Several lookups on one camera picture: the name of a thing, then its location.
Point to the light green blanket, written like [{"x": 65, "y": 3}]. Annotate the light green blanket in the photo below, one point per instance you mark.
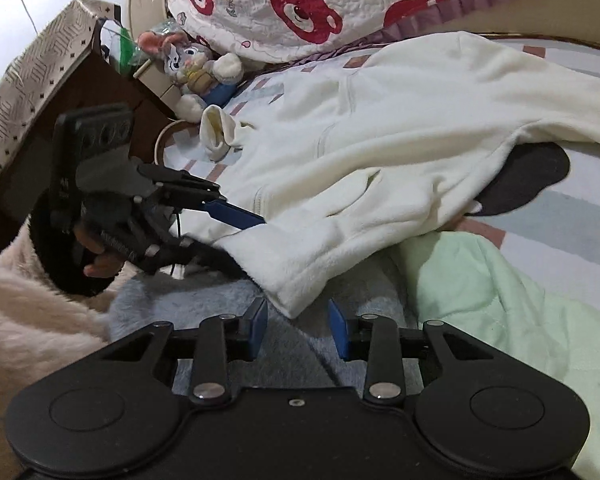
[{"x": 510, "y": 310}]

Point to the grey fluffy cloth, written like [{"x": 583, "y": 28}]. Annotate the grey fluffy cloth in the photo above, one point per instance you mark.
[{"x": 220, "y": 310}]

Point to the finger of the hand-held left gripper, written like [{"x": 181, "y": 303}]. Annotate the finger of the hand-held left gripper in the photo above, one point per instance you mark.
[
  {"x": 235, "y": 215},
  {"x": 205, "y": 255}
]

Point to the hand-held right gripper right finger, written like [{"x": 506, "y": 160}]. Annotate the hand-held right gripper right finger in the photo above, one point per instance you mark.
[{"x": 339, "y": 332}]

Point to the small white sock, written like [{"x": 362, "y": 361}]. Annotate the small white sock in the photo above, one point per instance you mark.
[{"x": 215, "y": 132}]

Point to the person's left hand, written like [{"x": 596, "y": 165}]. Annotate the person's left hand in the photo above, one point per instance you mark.
[{"x": 102, "y": 260}]

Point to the patterned beige cover cloth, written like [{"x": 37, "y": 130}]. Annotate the patterned beige cover cloth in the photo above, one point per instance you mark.
[{"x": 35, "y": 55}]

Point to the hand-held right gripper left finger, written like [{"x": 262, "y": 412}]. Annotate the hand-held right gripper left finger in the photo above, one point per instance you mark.
[{"x": 259, "y": 330}]

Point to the brown wooden nightstand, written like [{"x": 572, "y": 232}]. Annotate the brown wooden nightstand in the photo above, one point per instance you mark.
[{"x": 30, "y": 160}]

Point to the grey rabbit plush toy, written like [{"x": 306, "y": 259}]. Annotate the grey rabbit plush toy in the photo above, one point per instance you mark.
[{"x": 190, "y": 67}]

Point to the person's left forearm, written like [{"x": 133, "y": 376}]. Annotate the person's left forearm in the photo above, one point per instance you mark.
[{"x": 25, "y": 320}]

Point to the black cloth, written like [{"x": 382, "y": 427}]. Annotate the black cloth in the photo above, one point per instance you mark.
[{"x": 525, "y": 175}]

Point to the beige box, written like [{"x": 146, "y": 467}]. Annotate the beige box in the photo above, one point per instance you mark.
[{"x": 156, "y": 82}]

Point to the green plastic bag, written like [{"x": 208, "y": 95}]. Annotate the green plastic bag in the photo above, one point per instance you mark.
[{"x": 124, "y": 47}]

